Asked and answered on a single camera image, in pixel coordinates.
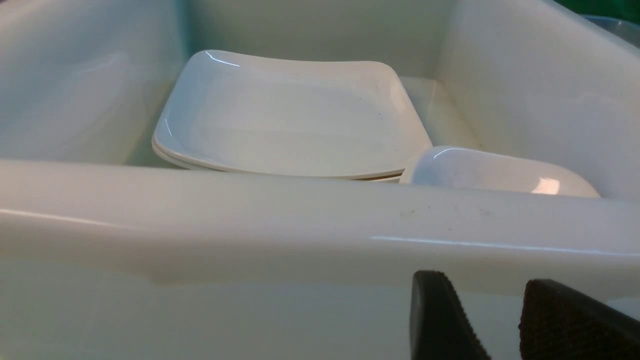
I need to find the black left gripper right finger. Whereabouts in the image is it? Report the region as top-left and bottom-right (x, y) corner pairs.
(518, 279), (640, 360)

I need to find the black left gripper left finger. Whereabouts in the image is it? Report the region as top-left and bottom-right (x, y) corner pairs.
(410, 270), (491, 360)

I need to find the white bowl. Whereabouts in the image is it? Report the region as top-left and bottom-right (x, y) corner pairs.
(398, 146), (601, 198)

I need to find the bottom white plate in tub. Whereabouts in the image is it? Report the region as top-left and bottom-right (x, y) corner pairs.
(151, 140), (402, 183)

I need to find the white plate in tub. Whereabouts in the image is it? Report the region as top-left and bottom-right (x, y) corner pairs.
(151, 140), (402, 183)
(151, 49), (434, 180)

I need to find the top white plate in tub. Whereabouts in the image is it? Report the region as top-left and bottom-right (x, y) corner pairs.
(151, 49), (434, 180)

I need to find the teal plastic bin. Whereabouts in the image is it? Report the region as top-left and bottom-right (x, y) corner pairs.
(582, 14), (640, 48)

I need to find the large white plastic tub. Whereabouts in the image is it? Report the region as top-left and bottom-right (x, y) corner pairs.
(1, 0), (639, 360)

